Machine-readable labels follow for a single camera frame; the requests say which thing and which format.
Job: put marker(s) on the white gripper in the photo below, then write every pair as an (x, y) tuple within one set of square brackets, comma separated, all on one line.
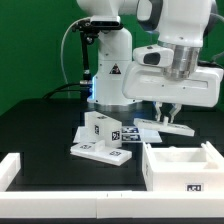
[(147, 83)]

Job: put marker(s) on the white cabinet door panel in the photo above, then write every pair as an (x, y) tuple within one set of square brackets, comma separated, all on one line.
[(164, 126)]

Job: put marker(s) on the white cabinet body box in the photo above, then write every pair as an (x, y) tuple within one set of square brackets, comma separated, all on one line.
[(199, 169)]

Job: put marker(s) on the white cabinet block with markers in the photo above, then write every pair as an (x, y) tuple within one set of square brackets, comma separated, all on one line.
[(103, 127)]

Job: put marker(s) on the white panel with knob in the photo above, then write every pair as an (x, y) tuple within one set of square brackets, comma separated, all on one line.
[(102, 153)]

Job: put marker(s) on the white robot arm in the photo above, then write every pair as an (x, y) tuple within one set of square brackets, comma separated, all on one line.
[(180, 25)]

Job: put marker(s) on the white marker sheet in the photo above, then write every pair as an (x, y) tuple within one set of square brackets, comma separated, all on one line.
[(130, 134)]

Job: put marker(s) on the white U-shaped table fence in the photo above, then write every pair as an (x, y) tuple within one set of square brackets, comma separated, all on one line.
[(101, 204)]

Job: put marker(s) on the black camera on stand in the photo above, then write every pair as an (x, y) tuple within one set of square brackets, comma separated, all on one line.
[(89, 29)]

